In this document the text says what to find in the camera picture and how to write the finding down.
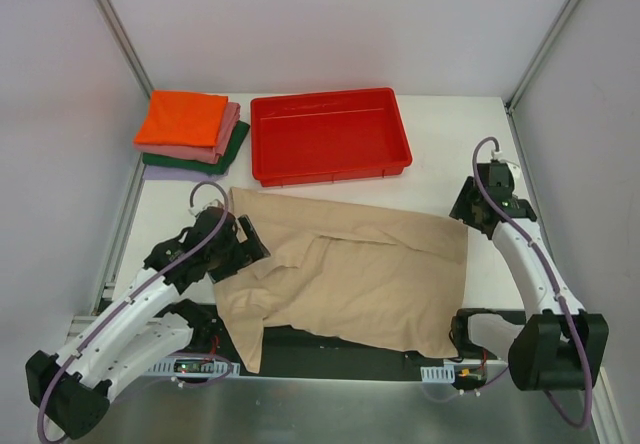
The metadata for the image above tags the left white cable duct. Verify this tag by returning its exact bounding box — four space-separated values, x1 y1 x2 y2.
144 357 240 379

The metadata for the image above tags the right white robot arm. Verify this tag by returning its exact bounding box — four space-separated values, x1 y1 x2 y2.
450 160 609 391

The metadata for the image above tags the right white cable duct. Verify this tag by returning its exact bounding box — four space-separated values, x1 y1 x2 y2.
420 364 456 384

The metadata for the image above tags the folded orange t shirt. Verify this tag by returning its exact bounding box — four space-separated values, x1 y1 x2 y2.
133 90 228 147

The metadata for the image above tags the folded green t shirt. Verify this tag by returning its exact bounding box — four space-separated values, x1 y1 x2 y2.
142 121 250 176

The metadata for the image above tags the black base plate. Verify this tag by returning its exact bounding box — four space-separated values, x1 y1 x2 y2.
154 303 521 379

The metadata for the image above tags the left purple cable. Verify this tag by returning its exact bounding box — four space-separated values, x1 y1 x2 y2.
37 180 233 443

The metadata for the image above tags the aluminium frame post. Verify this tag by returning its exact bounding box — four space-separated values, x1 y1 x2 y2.
505 0 582 116
94 0 154 98

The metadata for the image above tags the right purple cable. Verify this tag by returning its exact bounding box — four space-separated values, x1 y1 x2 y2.
472 136 599 431

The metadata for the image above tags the red plastic tray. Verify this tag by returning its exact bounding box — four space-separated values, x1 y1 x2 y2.
250 87 413 187

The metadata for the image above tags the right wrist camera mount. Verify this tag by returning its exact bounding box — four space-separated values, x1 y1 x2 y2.
478 151 520 203

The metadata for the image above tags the folded pink t shirt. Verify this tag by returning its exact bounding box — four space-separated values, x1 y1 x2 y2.
133 102 240 164

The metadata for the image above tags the folded lavender t shirt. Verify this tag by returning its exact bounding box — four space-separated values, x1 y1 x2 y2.
143 165 227 182

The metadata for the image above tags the left aluminium frame post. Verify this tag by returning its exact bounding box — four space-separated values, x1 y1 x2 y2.
94 0 154 98

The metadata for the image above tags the beige t shirt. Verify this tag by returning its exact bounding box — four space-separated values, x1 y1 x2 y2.
214 188 468 373

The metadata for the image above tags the right aluminium frame post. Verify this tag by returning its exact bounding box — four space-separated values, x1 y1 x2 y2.
505 0 582 116

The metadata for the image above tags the purple cable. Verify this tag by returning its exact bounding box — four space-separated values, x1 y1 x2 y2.
37 180 233 443
472 136 599 431

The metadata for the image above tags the white cable duct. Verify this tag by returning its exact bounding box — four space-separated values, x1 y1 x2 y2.
144 357 240 379
420 364 456 384

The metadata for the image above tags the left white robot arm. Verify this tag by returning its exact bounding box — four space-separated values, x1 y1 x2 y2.
25 207 269 443

